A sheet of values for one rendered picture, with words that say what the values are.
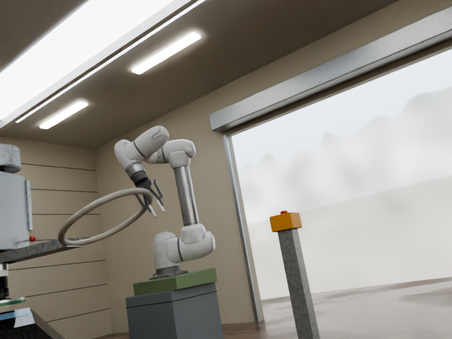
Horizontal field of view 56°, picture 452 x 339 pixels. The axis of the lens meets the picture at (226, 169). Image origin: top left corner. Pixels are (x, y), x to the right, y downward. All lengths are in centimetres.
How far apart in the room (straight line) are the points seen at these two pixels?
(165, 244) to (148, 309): 39
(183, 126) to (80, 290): 389
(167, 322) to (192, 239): 50
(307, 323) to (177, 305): 76
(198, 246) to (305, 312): 82
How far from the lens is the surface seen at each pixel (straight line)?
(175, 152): 269
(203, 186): 768
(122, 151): 222
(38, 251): 234
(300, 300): 216
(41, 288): 888
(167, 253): 269
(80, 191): 966
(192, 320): 260
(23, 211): 261
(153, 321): 263
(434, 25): 609
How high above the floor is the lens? 86
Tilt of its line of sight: 13 degrees up
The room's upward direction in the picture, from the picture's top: 10 degrees counter-clockwise
